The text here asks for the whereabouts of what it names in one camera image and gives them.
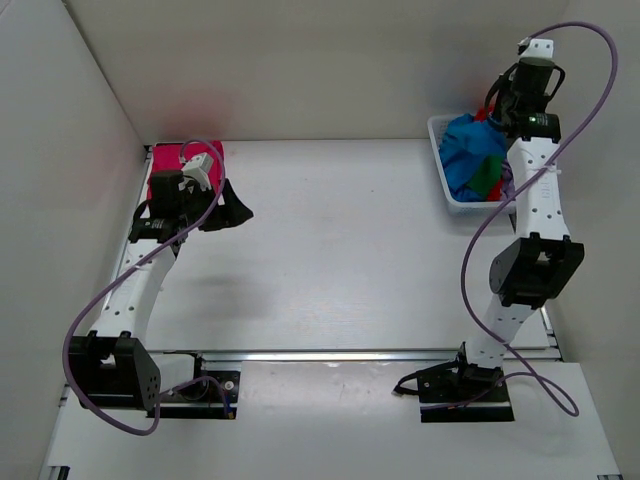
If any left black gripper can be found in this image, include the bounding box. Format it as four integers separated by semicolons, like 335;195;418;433
181;174;255;228

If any blue t shirt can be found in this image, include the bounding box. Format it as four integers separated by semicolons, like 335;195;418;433
438;114;507;203

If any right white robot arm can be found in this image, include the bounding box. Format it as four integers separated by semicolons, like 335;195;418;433
393;55;585;408

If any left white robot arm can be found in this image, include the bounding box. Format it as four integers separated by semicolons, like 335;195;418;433
64;170;253;411

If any red t shirt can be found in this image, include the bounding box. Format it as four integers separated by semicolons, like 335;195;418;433
474;105;505;202

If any green t shirt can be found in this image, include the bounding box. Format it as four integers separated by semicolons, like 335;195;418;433
466;154;504;197

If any folded pink t shirt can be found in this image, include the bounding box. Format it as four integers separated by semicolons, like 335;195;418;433
151;140;224;193

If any white plastic basket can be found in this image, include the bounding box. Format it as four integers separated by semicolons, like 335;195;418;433
427;114;515;215

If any lavender t shirt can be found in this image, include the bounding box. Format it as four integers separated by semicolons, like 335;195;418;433
500;160;515;201

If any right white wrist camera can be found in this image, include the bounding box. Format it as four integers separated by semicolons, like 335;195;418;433
517;37;554;60

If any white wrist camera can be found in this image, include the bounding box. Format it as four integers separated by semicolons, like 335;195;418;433
517;37;554;60
182;153;214;191

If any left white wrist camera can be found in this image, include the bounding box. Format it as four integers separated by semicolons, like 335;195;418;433
182;153;214;191

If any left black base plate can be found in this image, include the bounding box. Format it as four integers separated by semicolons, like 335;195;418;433
160;359;241;420

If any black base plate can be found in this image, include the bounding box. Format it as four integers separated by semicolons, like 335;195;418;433
160;359;241;420
417;370;515;424

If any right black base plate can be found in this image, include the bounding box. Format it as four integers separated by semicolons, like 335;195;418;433
417;370;515;424

